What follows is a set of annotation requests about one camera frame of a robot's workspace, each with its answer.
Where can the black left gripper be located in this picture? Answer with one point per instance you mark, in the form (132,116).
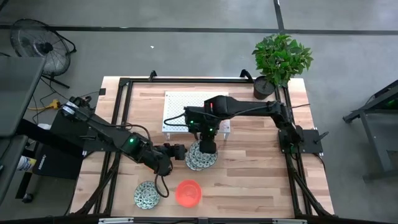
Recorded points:
(169,155)

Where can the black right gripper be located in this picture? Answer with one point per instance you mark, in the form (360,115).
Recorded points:
(207,135)

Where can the teal bowl patterned inside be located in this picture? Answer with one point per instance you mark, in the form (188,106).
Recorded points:
(205,160)
(146,195)
(190,165)

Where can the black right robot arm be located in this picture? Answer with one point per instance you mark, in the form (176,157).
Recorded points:
(248,109)

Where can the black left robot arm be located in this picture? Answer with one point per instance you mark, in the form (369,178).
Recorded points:
(109,133)

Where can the white perforated metal rack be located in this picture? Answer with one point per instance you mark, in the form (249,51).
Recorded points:
(177,105)

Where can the black plant pot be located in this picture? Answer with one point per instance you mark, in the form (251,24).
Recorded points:
(262,91)

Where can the white aluminium bar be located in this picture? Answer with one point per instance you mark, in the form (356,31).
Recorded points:
(116,220)
(289,221)

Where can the green leafy plant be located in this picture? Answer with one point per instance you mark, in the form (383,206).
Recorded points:
(280,59)

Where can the flat black laptop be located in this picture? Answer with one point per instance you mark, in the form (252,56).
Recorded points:
(60,127)

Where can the black computer case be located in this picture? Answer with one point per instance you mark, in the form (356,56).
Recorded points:
(56,165)

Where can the black metal stand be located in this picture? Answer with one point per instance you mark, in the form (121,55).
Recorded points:
(351,117)

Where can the white labelled bottle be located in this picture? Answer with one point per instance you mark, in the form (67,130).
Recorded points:
(26,163)

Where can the black floor fan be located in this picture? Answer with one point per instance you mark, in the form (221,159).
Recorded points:
(46,47)

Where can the black aluminium table frame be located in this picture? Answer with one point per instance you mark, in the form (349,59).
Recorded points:
(186,80)

